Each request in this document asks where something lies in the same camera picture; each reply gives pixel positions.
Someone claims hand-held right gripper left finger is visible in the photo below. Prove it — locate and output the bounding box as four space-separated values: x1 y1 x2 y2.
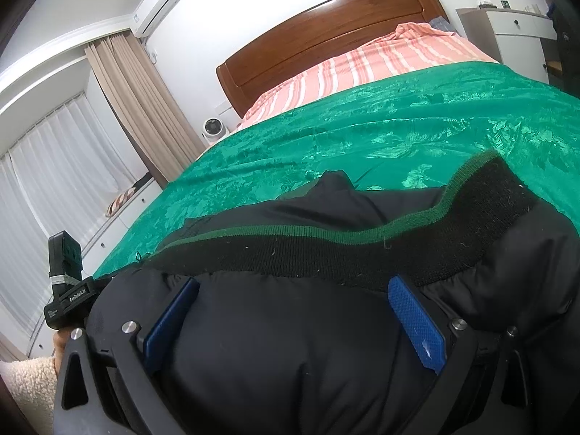
53 277 201 435

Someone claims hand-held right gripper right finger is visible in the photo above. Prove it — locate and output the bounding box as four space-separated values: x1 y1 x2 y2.
388 275 533 418

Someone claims black puffer jacket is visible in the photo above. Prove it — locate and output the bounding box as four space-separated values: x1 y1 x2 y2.
54 150 580 435

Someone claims person's left forearm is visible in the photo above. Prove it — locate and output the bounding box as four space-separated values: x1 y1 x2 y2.
0 357 61 435

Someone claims person's left hand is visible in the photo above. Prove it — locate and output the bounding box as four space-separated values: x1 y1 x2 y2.
53 329 70 371

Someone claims white window cabinet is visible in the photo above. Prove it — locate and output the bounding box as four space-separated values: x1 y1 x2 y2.
32 177 165 354

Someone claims white sheer curtain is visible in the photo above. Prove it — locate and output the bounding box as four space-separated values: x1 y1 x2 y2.
0 95 137 359

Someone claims striped cushion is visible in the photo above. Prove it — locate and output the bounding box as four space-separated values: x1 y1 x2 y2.
105 188 137 218

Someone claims green blanket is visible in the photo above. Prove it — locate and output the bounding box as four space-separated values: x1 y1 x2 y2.
93 61 580 277

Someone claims beige curtain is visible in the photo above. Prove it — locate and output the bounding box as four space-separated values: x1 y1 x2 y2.
84 32 207 189

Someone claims pink striped bed sheet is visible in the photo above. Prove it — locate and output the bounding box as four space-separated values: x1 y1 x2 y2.
238 22 499 128

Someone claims white desk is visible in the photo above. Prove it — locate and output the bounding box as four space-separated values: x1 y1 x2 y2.
455 7 560 84

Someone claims wooden headboard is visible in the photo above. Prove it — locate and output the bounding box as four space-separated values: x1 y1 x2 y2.
216 0 449 116

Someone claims white air conditioner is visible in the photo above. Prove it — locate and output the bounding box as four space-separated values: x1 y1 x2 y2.
133 0 192 38

